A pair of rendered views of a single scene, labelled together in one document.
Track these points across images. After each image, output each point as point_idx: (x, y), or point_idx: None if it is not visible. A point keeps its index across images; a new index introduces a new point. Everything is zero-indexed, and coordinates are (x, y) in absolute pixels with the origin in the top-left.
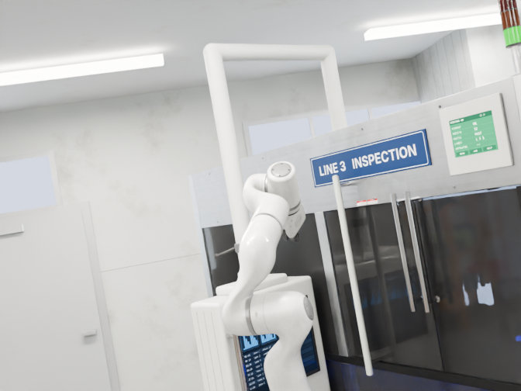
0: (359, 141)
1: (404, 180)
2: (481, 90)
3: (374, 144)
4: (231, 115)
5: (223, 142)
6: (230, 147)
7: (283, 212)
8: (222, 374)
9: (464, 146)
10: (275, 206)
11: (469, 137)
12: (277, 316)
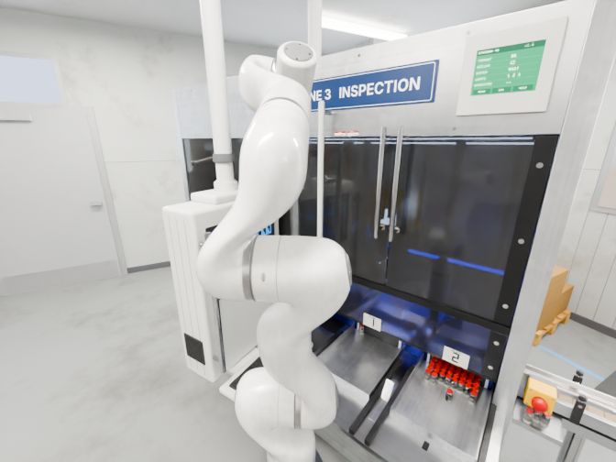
0: (352, 69)
1: (394, 115)
2: (538, 13)
3: (369, 73)
4: (220, 8)
5: (209, 38)
6: (216, 45)
7: (309, 107)
8: (192, 277)
9: (487, 82)
10: (300, 94)
11: (499, 72)
12: (302, 284)
